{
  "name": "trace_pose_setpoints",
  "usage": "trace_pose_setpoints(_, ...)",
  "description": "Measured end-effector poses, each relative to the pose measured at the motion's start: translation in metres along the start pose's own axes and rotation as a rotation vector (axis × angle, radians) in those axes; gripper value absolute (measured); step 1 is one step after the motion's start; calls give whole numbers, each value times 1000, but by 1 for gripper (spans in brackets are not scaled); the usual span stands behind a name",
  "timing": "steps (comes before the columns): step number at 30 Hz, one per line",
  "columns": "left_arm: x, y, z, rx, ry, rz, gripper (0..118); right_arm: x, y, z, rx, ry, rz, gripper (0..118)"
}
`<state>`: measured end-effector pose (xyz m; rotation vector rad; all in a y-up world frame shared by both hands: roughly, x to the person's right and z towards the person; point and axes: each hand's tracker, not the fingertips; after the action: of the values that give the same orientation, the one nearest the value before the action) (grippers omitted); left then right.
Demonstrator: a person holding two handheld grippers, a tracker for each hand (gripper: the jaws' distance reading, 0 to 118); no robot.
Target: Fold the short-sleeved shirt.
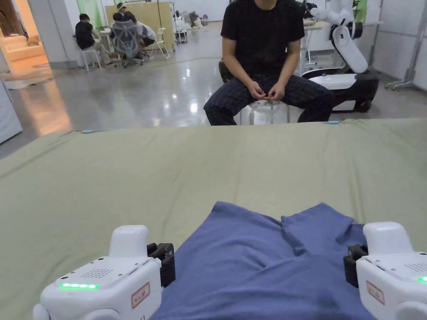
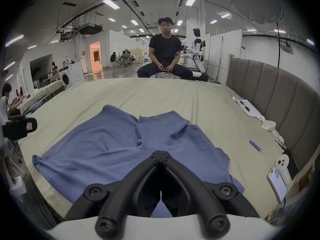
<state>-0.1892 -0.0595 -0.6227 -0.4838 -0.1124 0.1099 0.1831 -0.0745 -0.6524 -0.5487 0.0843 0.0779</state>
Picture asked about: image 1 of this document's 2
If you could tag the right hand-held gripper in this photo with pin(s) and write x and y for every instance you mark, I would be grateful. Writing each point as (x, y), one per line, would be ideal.
(390, 283)

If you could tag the white robot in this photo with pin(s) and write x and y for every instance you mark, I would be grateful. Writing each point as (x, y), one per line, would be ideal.
(343, 66)

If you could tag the blue shirt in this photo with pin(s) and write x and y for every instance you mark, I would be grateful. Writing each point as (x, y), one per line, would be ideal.
(267, 266)

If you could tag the bed with pale green sheet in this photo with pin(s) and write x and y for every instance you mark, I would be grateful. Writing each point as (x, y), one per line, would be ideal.
(116, 180)

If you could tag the beige sofa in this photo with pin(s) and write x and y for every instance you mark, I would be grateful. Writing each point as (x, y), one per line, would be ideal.
(23, 50)

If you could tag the group of people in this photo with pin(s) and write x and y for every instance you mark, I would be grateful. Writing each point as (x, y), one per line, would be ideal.
(110, 36)

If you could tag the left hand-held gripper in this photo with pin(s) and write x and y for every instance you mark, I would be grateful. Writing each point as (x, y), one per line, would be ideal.
(110, 286)

